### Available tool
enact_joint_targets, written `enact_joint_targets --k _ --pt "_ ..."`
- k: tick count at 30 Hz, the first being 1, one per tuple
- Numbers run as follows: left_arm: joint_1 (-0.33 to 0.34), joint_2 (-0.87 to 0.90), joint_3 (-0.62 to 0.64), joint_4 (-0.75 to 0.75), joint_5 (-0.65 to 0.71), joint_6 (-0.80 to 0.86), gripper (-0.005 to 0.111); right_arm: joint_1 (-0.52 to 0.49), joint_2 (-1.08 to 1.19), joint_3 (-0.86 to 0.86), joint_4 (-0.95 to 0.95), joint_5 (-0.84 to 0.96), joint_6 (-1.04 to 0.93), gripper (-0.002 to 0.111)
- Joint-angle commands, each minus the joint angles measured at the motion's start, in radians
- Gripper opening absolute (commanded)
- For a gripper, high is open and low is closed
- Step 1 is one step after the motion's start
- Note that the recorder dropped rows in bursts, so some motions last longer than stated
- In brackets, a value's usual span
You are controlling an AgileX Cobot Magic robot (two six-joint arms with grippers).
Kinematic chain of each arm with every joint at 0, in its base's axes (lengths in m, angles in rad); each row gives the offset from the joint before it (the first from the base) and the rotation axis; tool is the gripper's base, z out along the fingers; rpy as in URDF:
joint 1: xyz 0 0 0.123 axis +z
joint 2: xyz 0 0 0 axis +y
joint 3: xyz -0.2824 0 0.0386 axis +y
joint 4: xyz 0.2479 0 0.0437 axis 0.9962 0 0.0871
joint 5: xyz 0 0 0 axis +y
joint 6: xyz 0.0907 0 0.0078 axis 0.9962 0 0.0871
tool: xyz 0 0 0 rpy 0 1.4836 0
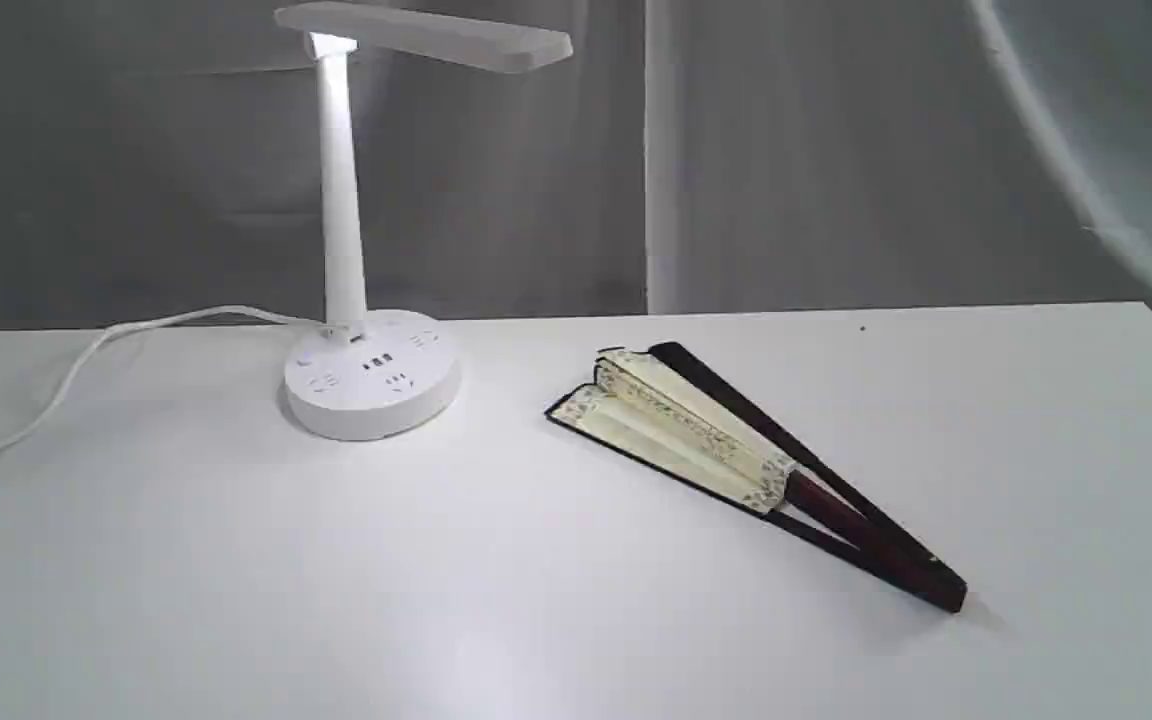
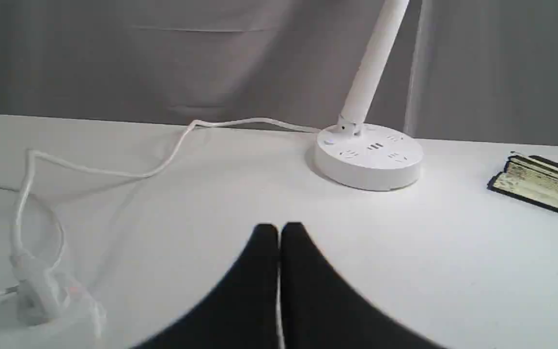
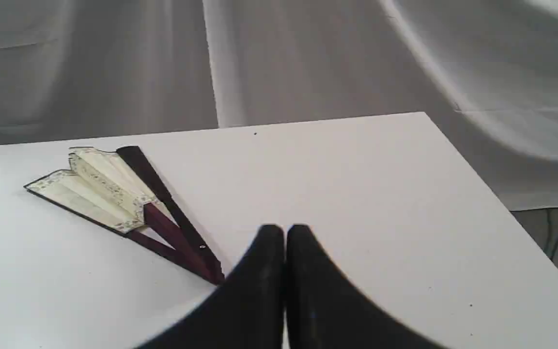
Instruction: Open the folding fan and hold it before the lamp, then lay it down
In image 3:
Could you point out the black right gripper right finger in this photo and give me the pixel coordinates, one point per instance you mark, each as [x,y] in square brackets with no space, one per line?
[325,311]

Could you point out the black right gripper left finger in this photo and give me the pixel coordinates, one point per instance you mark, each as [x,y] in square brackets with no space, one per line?
[244,312]

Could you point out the cream paper folding fan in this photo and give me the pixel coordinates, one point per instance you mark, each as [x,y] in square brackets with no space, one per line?
[122,192]

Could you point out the white backdrop curtain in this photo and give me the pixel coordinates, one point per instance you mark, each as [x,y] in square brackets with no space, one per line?
[484,71]

